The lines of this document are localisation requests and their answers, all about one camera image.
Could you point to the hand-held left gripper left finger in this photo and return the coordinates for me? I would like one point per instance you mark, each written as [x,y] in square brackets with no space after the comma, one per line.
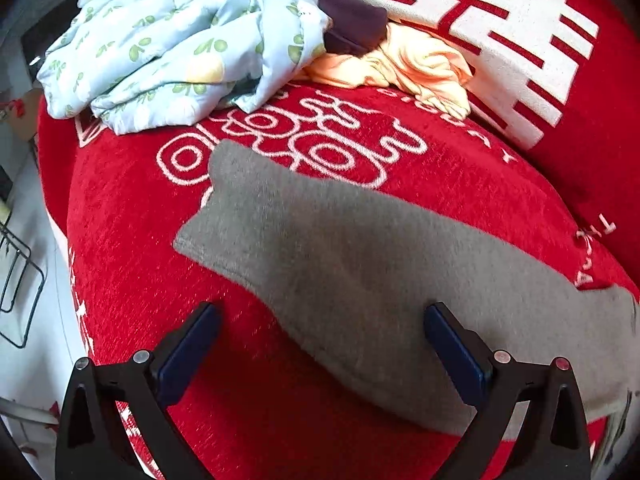
[187,355]

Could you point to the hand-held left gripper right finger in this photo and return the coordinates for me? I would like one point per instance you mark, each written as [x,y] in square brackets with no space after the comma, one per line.
[452,355]

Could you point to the grey cloth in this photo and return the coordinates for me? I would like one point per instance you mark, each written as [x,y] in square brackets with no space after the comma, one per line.
[350,270]

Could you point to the red printed sofa seat cover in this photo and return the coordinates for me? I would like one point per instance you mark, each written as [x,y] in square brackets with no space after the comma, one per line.
[140,235]

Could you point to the peach cloth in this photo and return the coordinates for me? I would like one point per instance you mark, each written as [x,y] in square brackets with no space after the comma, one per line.
[415,65]

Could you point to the cardboard box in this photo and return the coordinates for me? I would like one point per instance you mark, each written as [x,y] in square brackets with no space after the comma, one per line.
[27,110]

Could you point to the light blue floral quilt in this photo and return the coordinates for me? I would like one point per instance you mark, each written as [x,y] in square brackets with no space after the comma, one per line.
[175,35]

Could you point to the red printed sofa backrest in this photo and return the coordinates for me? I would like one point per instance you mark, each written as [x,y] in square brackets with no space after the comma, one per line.
[500,35]

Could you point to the dark maroon cloth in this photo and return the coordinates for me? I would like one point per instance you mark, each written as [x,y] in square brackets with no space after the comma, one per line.
[355,22]

